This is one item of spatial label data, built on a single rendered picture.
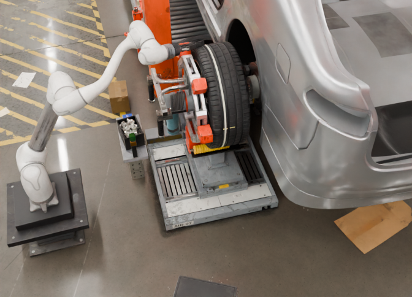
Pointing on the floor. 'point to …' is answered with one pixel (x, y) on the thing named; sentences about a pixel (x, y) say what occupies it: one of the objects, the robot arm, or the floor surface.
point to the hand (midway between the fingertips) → (198, 43)
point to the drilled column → (135, 167)
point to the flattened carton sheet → (374, 223)
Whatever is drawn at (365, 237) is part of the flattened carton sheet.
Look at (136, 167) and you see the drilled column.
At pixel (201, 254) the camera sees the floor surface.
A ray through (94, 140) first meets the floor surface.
